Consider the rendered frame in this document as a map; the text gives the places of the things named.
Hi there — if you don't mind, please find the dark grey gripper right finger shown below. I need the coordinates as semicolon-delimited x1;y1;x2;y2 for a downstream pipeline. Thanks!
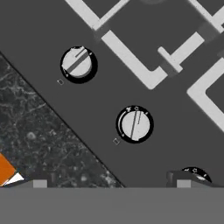
165;170;224;189

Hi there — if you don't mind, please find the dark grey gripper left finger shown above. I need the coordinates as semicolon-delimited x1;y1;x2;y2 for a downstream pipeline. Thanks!
11;171;57;189

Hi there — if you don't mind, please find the white round stove knob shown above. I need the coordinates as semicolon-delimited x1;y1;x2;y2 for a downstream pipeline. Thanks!
59;45;99;85
115;104;155;144
180;166;214;184

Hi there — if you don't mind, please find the dark grey stove hob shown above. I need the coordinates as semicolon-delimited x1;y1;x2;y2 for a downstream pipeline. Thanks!
0;0;224;188

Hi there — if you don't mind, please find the orange and white object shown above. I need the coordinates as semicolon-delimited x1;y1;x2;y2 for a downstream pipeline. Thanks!
0;152;25;187

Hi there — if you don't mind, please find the pale grey hob grate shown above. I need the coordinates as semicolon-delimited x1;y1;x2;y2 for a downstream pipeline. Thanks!
186;57;224;133
64;0;224;90

